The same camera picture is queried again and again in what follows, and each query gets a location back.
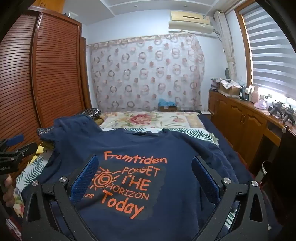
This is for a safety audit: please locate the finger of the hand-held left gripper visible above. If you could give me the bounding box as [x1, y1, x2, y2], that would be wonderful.
[9, 142, 38, 158]
[6, 134, 25, 147]

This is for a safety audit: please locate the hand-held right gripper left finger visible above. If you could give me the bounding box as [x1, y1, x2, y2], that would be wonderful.
[22, 155, 102, 241]

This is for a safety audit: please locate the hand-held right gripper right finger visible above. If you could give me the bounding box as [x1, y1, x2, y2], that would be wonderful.
[191, 156, 275, 241]

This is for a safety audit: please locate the navy printed t-shirt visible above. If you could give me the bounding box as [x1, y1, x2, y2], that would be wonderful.
[22, 116, 252, 241]

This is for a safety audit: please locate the person's left hand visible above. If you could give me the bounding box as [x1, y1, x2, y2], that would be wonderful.
[3, 174, 17, 208]

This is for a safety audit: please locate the navy bed cover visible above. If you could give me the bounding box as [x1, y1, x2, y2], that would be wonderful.
[199, 113, 255, 183]

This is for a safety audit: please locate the palm leaf bed sheet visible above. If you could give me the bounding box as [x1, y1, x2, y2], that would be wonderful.
[13, 126, 238, 230]

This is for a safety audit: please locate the white waste bin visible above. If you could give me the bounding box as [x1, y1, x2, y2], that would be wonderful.
[261, 161, 273, 183]

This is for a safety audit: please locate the wooden sideboard cabinet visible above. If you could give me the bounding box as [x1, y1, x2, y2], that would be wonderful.
[208, 89, 296, 172]

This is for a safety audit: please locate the dark patterned folded cloth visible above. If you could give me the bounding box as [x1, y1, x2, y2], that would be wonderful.
[36, 108, 102, 142]

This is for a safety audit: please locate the wooden slatted wardrobe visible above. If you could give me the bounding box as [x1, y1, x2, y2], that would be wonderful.
[0, 9, 97, 183]

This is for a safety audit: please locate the floral blanket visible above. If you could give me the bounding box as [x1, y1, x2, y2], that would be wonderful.
[98, 111, 203, 130]

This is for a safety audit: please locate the blue cloth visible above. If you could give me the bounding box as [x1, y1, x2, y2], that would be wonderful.
[158, 98, 177, 107]

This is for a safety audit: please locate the open floral cardboard box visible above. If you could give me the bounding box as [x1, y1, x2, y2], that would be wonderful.
[218, 79, 242, 96]

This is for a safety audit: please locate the patterned storage box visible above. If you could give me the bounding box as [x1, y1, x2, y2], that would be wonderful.
[210, 77, 222, 91]

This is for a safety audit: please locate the pink bottle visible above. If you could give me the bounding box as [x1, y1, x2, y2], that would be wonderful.
[251, 85, 260, 102]

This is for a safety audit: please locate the pink circle patterned curtain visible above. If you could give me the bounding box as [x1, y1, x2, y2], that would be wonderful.
[87, 34, 206, 113]

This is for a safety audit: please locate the striped window blind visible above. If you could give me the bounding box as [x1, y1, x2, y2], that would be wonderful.
[240, 0, 296, 98]

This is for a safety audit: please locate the wall air conditioner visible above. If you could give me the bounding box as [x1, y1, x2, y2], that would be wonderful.
[168, 10, 214, 35]

